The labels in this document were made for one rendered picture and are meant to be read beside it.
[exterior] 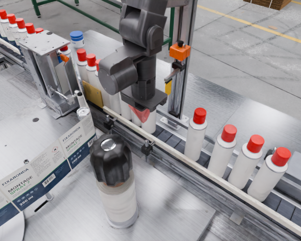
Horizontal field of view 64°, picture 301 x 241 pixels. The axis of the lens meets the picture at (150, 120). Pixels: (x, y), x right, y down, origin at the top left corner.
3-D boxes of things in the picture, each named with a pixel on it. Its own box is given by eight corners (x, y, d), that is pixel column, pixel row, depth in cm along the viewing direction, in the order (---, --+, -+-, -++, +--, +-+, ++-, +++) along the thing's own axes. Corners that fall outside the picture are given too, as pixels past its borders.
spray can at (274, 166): (243, 195, 70) (268, 153, 55) (251, 183, 73) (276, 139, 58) (261, 206, 68) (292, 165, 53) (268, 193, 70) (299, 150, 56)
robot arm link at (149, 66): (162, 49, 50) (143, 39, 52) (137, 61, 46) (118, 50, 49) (161, 77, 55) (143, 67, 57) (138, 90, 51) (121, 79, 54)
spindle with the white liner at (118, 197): (99, 214, 66) (74, 147, 45) (121, 191, 71) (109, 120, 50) (122, 235, 62) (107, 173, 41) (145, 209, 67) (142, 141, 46)
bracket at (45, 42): (18, 43, 80) (17, 40, 79) (47, 31, 86) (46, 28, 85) (42, 57, 74) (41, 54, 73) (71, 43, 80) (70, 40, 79)
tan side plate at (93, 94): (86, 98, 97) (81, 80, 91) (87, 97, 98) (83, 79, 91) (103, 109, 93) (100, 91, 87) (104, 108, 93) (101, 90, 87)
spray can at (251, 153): (224, 183, 73) (242, 140, 58) (231, 171, 75) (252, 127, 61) (240, 193, 70) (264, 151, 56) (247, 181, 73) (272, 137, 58)
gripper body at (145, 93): (151, 115, 55) (151, 89, 50) (119, 96, 60) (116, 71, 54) (168, 100, 59) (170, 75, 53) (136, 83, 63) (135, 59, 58)
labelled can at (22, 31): (27, 60, 120) (10, 19, 105) (37, 56, 122) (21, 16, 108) (33, 64, 117) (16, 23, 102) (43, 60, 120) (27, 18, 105)
